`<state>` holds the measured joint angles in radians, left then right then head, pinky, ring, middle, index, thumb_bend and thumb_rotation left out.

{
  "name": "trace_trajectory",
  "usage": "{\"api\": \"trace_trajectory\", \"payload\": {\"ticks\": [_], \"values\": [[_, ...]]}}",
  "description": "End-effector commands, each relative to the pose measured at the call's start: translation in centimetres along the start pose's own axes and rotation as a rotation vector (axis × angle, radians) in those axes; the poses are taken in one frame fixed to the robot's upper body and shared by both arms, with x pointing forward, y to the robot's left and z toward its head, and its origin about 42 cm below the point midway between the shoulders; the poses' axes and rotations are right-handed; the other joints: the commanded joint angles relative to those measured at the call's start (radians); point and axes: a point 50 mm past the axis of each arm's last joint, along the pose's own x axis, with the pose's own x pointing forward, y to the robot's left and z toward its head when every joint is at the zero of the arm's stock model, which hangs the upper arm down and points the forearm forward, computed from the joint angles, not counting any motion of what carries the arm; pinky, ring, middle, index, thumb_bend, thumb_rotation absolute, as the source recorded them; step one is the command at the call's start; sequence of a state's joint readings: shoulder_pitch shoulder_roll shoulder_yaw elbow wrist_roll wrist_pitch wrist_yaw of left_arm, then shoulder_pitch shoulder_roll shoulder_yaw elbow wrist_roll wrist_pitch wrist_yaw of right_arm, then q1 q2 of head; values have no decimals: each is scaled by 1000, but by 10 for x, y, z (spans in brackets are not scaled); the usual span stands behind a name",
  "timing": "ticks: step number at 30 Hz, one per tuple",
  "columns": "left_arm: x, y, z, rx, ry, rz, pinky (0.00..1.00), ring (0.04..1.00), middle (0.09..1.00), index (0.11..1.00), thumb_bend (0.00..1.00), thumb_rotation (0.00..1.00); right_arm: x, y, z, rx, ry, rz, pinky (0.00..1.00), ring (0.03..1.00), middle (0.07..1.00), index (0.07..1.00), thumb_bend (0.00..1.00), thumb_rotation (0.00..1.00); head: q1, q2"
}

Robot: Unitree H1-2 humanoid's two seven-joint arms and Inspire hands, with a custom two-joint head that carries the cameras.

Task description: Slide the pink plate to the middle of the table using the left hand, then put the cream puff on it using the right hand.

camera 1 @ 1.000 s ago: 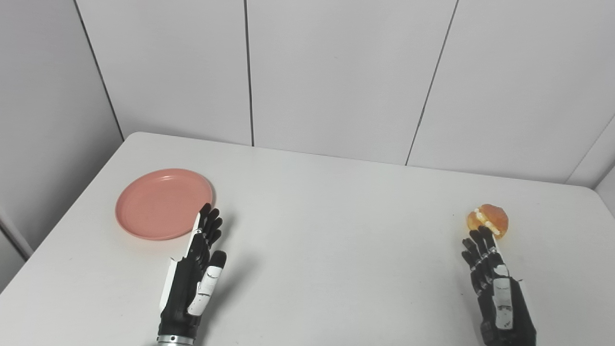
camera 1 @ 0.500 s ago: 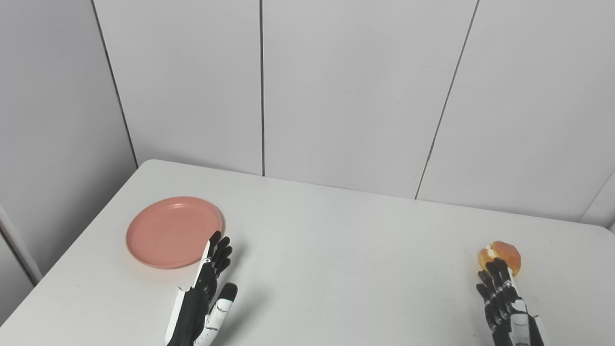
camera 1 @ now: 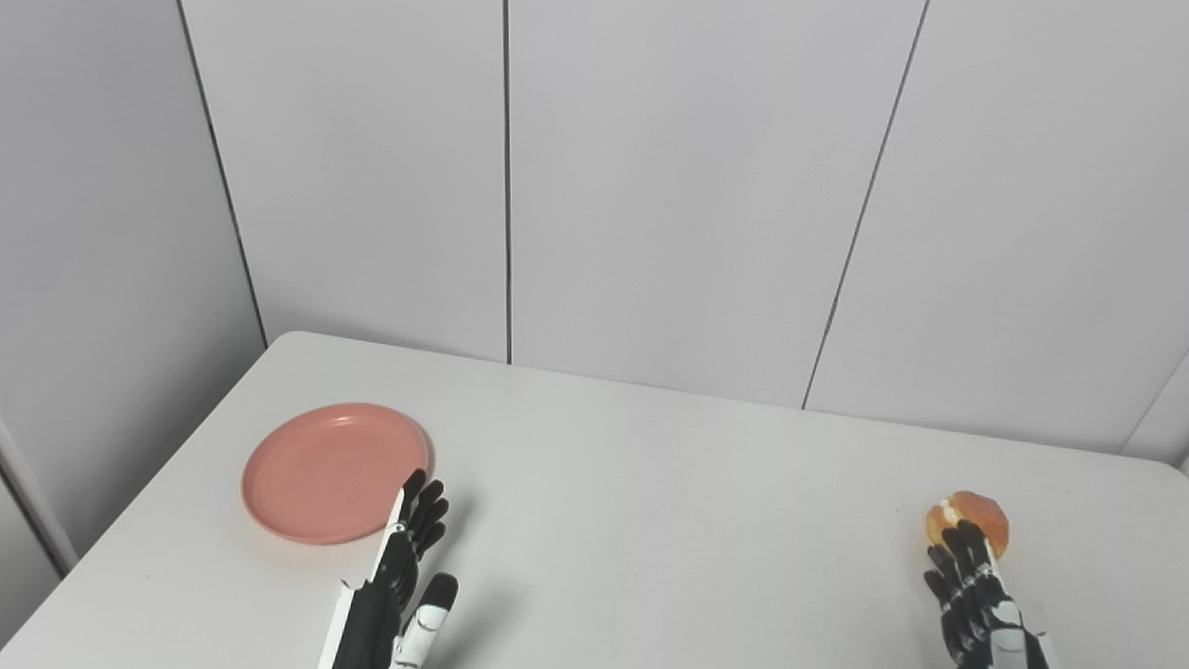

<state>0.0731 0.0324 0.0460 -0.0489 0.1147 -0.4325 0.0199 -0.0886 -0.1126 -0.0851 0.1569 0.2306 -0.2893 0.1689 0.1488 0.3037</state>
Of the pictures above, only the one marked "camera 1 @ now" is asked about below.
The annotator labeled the pink round plate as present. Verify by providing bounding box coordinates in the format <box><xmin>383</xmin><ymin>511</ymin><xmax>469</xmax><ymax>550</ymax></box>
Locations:
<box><xmin>242</xmin><ymin>402</ymin><xmax>431</xmax><ymax>545</ymax></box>

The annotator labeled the cream puff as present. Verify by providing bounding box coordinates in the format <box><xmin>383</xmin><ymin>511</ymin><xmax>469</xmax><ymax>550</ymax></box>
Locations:
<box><xmin>925</xmin><ymin>491</ymin><xmax>1010</xmax><ymax>560</ymax></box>

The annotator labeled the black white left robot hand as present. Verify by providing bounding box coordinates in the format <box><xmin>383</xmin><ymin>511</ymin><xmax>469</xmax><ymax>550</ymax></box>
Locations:
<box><xmin>318</xmin><ymin>469</ymin><xmax>459</xmax><ymax>669</ymax></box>

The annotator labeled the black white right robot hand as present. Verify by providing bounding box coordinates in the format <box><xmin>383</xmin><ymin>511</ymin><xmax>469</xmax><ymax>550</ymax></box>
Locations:
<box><xmin>923</xmin><ymin>520</ymin><xmax>1060</xmax><ymax>669</ymax></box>

